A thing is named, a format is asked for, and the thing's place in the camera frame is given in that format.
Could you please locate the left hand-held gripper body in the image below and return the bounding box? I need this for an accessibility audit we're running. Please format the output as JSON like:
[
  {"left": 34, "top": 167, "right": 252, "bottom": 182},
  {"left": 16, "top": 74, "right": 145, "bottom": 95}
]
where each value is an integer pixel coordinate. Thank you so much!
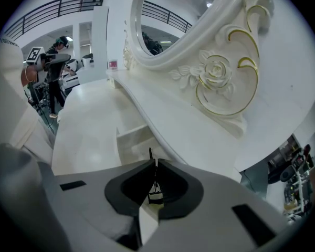
[{"left": 26, "top": 46, "right": 54, "bottom": 82}]

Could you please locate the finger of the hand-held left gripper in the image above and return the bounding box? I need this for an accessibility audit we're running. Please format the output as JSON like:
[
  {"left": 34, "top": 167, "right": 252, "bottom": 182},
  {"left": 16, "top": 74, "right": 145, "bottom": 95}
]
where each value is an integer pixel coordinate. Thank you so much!
[{"left": 50, "top": 52, "right": 71, "bottom": 68}]

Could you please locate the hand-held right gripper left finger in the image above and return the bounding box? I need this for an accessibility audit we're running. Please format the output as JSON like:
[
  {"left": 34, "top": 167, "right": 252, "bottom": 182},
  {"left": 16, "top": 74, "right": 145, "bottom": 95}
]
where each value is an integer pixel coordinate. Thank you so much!
[{"left": 38, "top": 159, "right": 156, "bottom": 252}]

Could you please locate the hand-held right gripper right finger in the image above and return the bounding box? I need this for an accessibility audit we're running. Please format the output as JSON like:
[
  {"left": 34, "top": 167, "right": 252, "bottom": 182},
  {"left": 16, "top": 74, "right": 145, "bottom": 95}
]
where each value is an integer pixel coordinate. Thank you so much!
[{"left": 146, "top": 159, "right": 289, "bottom": 252}]

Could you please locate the white ornate dressing table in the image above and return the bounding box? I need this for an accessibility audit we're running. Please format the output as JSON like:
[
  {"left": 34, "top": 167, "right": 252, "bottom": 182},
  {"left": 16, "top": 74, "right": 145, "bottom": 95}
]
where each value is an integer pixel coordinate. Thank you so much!
[{"left": 51, "top": 0, "right": 276, "bottom": 175}]

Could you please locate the person's left forearm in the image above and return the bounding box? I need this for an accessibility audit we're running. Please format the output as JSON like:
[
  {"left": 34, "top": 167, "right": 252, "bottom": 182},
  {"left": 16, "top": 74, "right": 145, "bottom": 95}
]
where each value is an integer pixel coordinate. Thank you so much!
[{"left": 20, "top": 64, "right": 39, "bottom": 88}]

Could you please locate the cream printed shirt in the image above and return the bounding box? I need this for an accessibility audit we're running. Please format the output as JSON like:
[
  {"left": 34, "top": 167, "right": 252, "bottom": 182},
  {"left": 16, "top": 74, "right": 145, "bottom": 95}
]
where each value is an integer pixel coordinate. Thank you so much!
[{"left": 0, "top": 35, "right": 56, "bottom": 154}]

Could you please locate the black balcony railing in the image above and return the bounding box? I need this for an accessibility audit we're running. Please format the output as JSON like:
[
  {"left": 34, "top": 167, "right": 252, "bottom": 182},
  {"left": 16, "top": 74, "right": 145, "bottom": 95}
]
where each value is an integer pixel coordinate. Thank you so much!
[{"left": 4, "top": 0, "right": 194, "bottom": 40}]

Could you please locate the oval white framed mirror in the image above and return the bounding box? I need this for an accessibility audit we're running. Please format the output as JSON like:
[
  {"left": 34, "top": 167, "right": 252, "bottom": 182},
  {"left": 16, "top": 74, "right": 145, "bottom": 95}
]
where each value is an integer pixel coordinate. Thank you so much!
[{"left": 122, "top": 0, "right": 276, "bottom": 141}]

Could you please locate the thin wrist bracelet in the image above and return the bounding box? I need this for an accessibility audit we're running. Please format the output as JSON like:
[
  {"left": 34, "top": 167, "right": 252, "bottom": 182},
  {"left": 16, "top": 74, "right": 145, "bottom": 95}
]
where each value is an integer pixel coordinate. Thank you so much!
[{"left": 24, "top": 67, "right": 34, "bottom": 83}]

